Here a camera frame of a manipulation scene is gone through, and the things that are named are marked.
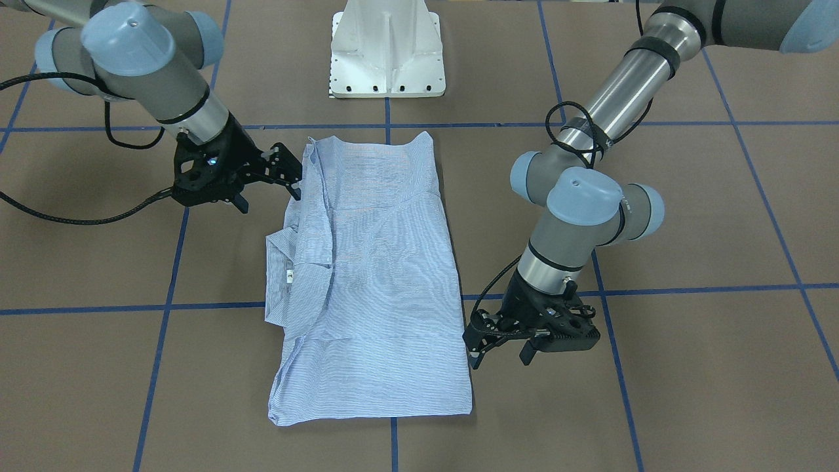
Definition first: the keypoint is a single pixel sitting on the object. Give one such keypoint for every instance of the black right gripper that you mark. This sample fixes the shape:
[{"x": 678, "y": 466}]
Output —
[{"x": 237, "y": 152}]

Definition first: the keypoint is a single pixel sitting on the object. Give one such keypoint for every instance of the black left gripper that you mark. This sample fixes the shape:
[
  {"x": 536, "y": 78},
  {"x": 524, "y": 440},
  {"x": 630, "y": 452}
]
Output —
[{"x": 518, "y": 292}]

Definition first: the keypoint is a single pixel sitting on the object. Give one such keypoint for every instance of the light blue striped shirt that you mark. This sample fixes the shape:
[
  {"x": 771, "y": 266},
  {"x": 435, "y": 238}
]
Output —
[{"x": 362, "y": 279}]

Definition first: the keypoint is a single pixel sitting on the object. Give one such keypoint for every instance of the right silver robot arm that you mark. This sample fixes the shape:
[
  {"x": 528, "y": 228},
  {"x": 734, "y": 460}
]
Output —
[{"x": 128, "y": 50}]

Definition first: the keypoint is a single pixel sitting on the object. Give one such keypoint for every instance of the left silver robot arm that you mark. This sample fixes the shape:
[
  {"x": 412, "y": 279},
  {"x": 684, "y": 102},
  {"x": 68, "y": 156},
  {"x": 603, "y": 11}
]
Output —
[{"x": 585, "y": 209}]

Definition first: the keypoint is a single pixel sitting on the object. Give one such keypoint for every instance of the brown paper table cover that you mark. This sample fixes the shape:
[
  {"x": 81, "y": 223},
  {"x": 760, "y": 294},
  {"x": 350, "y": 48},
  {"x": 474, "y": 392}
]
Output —
[{"x": 141, "y": 345}]

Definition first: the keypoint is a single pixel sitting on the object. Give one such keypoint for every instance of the white central pedestal column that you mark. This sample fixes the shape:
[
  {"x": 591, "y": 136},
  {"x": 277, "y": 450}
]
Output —
[{"x": 386, "y": 49}]

